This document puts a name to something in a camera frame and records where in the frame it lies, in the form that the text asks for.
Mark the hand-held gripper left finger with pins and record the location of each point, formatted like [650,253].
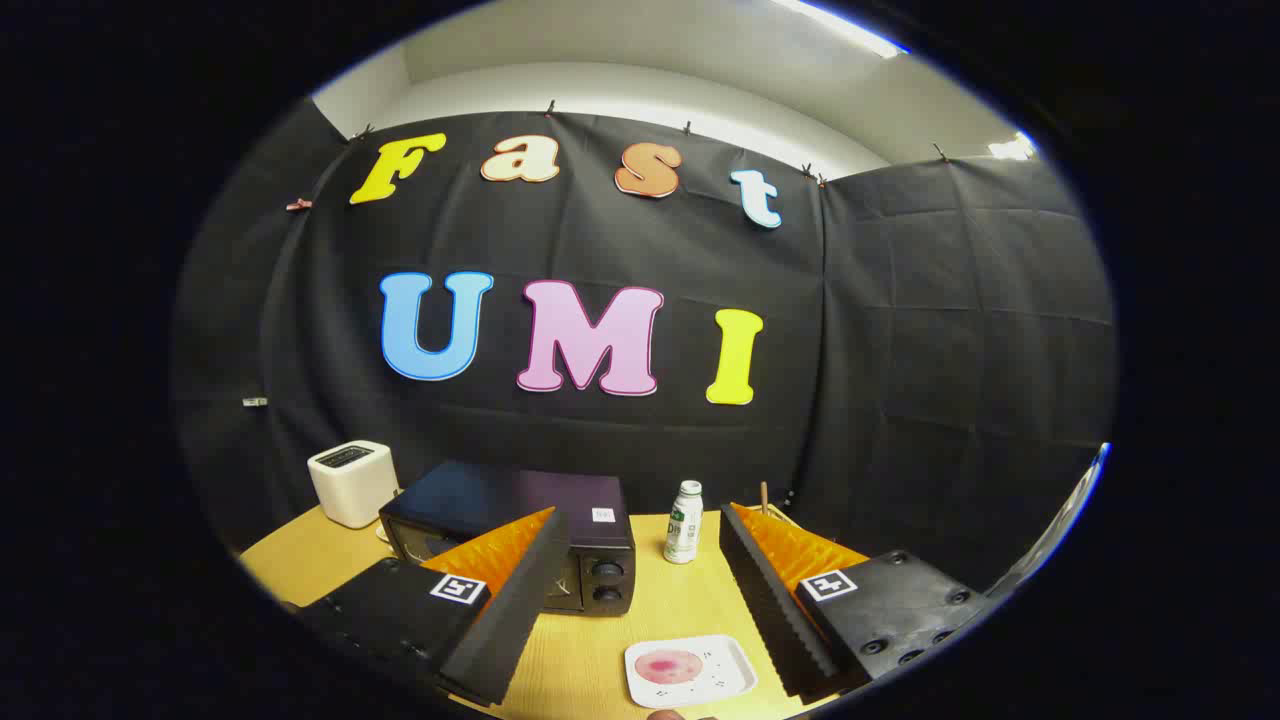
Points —
[520,600]

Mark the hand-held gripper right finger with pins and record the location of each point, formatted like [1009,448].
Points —
[765,600]

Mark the white square plate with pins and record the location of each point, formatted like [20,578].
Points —
[725,670]

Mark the black toaster oven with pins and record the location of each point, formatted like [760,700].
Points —
[480,495]

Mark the pink ham slice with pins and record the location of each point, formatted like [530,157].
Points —
[668,667]

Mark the white pop-up toaster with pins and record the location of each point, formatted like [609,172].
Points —
[350,485]

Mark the white plastic bottle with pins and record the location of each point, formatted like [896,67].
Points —
[684,525]

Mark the black backdrop cloth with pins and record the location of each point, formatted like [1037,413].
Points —
[900,330]

